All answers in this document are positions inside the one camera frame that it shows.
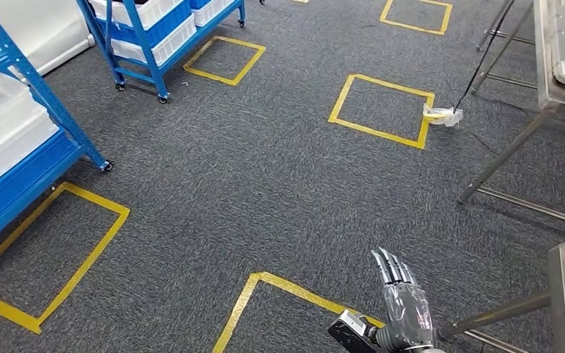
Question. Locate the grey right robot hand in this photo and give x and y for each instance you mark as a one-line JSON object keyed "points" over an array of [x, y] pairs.
{"points": [[407, 312]]}

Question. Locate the blue wheeled shelf rack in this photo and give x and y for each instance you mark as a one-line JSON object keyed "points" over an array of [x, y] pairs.
{"points": [[141, 48]]}

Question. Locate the blue metal shelf rack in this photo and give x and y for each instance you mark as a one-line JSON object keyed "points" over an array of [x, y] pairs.
{"points": [[43, 92]]}

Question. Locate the stainless steel table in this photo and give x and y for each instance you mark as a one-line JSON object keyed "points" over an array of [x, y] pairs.
{"points": [[506, 151]]}

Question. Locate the crumpled tape wad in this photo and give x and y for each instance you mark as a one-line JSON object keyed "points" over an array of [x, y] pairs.
{"points": [[443, 117]]}

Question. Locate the white plastic crate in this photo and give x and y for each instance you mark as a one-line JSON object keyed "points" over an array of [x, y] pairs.
{"points": [[151, 12], [170, 46], [212, 12]]}

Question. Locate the blue plastic crate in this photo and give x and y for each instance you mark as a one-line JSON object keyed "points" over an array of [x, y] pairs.
{"points": [[165, 30], [199, 4]]}

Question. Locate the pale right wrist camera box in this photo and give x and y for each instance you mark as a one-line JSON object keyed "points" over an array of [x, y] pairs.
{"points": [[348, 333]]}

